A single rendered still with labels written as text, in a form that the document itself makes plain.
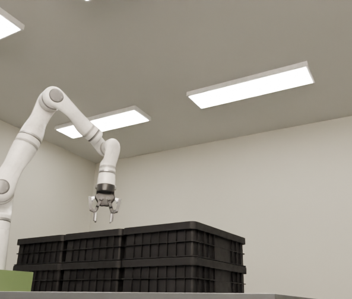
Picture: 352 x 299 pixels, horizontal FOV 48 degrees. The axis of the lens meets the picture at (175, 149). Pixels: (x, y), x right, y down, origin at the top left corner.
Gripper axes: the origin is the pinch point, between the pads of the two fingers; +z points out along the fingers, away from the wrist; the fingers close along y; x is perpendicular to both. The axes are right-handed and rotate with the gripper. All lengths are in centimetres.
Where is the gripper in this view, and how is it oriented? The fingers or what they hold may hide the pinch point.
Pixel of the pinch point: (102, 219)
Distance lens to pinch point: 167.5
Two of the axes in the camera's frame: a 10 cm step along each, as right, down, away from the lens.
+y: 9.8, 0.9, 1.8
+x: -2.0, 3.5, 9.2
